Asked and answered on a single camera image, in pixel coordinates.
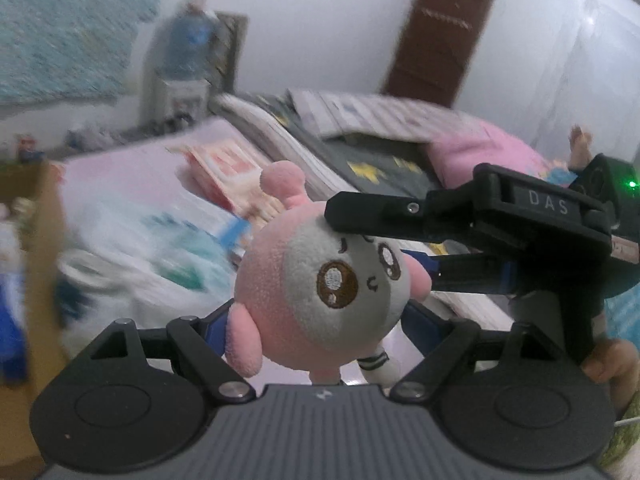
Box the blue water bottle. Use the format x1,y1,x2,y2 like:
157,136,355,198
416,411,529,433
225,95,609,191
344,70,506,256
162,0,218,83

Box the pink pillow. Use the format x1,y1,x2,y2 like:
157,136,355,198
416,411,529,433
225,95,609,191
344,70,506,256
427,122,571,191

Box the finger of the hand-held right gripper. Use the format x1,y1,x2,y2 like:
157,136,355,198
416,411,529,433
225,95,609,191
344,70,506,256
400,249,520,297
324,182,483,248

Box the green fuzzy cloth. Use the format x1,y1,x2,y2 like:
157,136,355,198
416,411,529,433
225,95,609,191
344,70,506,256
597,407,640,480

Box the teal patterned curtain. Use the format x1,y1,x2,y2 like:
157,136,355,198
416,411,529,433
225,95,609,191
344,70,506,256
0,0,168,106

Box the white plastic bag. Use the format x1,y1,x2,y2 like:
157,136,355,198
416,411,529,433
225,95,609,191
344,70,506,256
55,200,241,351

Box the checked grey sheet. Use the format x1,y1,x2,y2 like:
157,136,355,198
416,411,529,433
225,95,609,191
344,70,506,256
287,89,481,141

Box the orange snack pack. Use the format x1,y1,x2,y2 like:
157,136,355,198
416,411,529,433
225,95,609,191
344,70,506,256
167,140,296,226

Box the beige striped blanket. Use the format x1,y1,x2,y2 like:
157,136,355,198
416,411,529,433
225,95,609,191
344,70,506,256
215,92,361,201

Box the blue wipes packet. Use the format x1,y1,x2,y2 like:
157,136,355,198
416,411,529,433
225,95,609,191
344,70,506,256
0,275,31,383

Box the brown cardboard box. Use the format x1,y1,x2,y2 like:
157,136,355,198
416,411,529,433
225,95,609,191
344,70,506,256
0,160,68,386

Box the brown door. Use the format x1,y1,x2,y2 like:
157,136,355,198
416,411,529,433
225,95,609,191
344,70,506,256
382,0,501,108

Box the white blue carton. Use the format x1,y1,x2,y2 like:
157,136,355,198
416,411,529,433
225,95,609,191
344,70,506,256
215,217,253,256

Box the grey star quilt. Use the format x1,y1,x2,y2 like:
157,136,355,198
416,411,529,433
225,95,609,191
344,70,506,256
280,130,451,201

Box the pink grey plush toy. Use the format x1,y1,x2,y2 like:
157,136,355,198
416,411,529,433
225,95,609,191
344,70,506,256
224,160,433,386

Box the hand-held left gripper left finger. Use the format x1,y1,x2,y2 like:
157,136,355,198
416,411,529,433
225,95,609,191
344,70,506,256
90,305,256,406

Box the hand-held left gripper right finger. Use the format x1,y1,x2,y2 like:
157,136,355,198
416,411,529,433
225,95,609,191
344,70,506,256
390,302,548,403

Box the grey patterned board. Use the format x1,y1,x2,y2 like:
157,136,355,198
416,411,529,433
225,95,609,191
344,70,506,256
210,10,249,93

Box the person's right hand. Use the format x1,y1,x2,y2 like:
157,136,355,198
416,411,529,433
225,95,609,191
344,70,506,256
582,337,640,413

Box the white wardrobe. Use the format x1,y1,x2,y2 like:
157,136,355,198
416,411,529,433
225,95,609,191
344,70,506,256
500,0,640,186

